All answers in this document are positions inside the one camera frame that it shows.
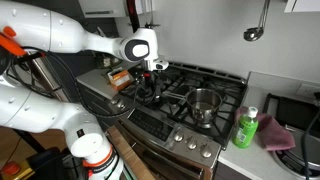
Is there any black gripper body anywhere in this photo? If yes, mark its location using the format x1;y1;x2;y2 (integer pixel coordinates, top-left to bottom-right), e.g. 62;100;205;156
138;69;165;97

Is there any white bottle cap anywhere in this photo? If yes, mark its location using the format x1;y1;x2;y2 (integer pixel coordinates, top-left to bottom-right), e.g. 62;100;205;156
246;106;259;119

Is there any green plastic bottle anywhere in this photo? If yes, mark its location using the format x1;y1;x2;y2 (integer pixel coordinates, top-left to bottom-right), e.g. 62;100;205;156
232;113;260;150

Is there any stainless gas stove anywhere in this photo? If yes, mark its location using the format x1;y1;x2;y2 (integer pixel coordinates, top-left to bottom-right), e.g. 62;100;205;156
108;61;248;180

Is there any orange cardboard box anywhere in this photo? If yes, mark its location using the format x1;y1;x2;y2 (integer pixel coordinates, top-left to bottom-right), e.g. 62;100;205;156
107;66;132;92

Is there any large steel pot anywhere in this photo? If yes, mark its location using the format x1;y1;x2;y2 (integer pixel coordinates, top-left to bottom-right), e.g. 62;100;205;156
163;87;223;130

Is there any wooden board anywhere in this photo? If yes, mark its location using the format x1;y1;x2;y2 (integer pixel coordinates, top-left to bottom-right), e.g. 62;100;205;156
106;124;156;180

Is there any grey metal bar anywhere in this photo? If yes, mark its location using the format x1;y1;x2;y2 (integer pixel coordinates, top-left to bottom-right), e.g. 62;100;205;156
30;54;73;103

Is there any hanging steel ladle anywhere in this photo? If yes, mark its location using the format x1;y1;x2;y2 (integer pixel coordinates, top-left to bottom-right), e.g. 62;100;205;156
243;0;272;43

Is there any pink cloth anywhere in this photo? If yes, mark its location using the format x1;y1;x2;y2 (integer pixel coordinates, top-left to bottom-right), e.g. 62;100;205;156
234;106;297;152

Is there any red emergency stop button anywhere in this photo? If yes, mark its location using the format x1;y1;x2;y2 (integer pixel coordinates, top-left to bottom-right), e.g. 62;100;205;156
0;156;38;180

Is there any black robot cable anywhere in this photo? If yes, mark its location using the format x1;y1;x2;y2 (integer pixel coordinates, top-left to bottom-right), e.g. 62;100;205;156
13;46;143;119

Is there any orange cable clip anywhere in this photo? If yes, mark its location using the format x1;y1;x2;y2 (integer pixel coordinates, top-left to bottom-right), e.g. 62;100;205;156
0;25;28;58

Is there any white wall outlet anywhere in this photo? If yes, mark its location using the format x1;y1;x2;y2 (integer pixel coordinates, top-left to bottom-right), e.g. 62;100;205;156
296;83;320;100

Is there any dark appliance power cable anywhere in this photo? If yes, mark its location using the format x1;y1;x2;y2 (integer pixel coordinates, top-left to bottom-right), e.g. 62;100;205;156
300;93;320;180

